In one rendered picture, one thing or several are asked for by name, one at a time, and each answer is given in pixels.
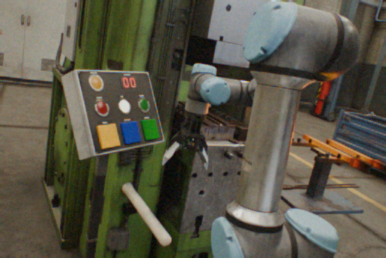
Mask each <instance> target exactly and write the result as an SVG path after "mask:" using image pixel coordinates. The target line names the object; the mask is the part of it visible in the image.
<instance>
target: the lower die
mask: <svg viewBox="0 0 386 258"><path fill-rule="evenodd" d="M183 102H186V101H181V100H179V102H178V103H177V104H179V105H180V106H183V107H185V103H183ZM180 106H177V108H176V112H175V116H174V117H175V120H177V116H178V113H179V123H181V121H182V113H183V111H184V109H183V108H182V110H180V111H179V108H180ZM208 114H209V115H212V116H214V118H217V119H219V120H220V121H223V122H225V127H223V126H220V123H219V122H217V121H215V120H214V119H212V118H210V117H208V116H207V118H206V119H204V122H202V126H201V131H202V132H203V133H204V135H205V140H228V139H233V136H234V129H235V126H236V125H234V124H232V123H230V122H228V121H226V120H225V119H223V118H220V117H219V116H218V115H214V114H213V113H212V112H208ZM213 137H214V139H212V138H213Z"/></svg>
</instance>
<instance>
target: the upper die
mask: <svg viewBox="0 0 386 258"><path fill-rule="evenodd" d="M243 52H244V50H243V45H235V44H232V43H228V42H222V41H216V40H212V39H206V38H201V37H197V36H191V35H190V36H189V40H188V50H187V53H186V54H187V55H189V56H191V57H196V58H199V59H201V60H206V61H208V62H211V63H219V64H224V65H228V66H239V67H243V68H249V64H250V63H249V61H248V60H246V58H245V57H244V54H243Z"/></svg>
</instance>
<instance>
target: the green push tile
mask: <svg viewBox="0 0 386 258"><path fill-rule="evenodd" d="M141 127H142V131H143V133H144V139H145V141H147V140H153V139H159V138H160V137H159V134H158V127H157V124H156V121H155V118H153V119H149V120H144V121H141Z"/></svg>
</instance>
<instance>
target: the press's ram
mask: <svg viewBox="0 0 386 258"><path fill-rule="evenodd" d="M270 1H272V0H196V3H195V9H194V13H193V20H192V23H191V33H190V35H191V36H197V37H201V38H206V39H212V40H216V41H222V42H228V43H232V44H235V45H243V43H244V37H245V35H246V30H247V28H248V26H249V24H250V22H251V19H252V18H253V17H254V14H255V13H256V12H257V11H258V9H260V8H261V6H263V5H264V4H265V3H266V2H270Z"/></svg>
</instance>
